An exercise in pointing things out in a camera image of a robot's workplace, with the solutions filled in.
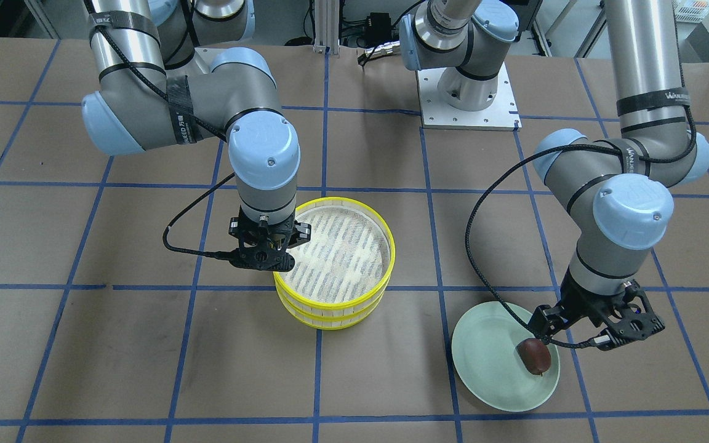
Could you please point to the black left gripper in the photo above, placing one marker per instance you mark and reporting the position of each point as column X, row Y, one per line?
column 578, row 304

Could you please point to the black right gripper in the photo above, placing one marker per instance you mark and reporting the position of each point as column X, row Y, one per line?
column 298, row 233

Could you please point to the yellow steamer layer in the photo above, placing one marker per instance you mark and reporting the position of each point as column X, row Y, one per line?
column 348, row 260
column 329, row 316

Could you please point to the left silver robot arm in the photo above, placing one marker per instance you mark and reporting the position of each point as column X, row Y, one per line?
column 616, row 190

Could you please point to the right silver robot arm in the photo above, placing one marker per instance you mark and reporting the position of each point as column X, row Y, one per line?
column 155, row 91

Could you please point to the brown steamed bun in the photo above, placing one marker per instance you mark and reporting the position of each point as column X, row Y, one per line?
column 535, row 356

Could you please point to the light green plate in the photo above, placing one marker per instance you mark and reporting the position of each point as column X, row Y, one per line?
column 484, row 351

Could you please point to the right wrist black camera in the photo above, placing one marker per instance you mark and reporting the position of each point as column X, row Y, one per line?
column 264, row 255

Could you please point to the wrist black camera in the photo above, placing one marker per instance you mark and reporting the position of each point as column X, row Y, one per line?
column 264, row 255
column 626, row 323

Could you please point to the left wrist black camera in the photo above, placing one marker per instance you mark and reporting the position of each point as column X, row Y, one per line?
column 626, row 323

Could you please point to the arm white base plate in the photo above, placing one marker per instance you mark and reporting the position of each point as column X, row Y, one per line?
column 451, row 101

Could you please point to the aluminium frame post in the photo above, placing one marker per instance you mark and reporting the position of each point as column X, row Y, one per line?
column 326, row 26

